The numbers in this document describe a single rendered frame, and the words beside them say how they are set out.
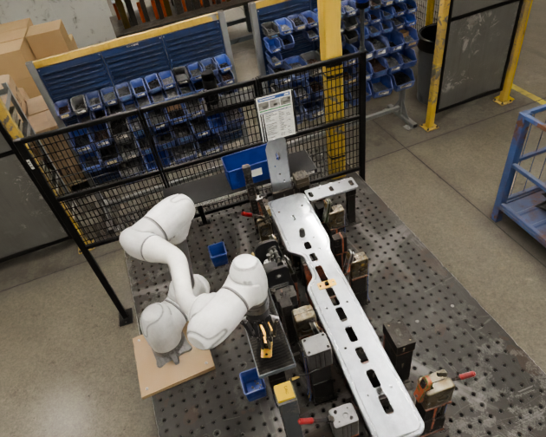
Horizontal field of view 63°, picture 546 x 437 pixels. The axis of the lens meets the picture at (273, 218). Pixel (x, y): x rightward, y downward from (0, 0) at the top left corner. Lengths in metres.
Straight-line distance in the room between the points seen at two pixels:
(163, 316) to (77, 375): 1.39
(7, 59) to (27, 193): 2.30
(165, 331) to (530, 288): 2.44
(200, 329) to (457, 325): 1.44
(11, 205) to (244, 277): 2.93
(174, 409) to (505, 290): 2.29
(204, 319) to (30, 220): 2.98
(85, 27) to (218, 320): 7.41
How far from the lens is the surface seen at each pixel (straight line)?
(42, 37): 6.16
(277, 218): 2.37
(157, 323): 2.14
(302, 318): 1.85
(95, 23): 8.33
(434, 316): 2.34
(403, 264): 2.53
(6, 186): 3.88
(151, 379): 2.30
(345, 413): 1.69
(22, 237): 4.18
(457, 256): 3.57
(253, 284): 1.28
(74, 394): 3.36
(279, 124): 2.65
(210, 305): 1.25
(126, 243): 1.71
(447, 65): 4.67
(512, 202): 3.85
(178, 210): 1.75
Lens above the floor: 2.60
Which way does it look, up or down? 42 degrees down
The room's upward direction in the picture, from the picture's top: 10 degrees counter-clockwise
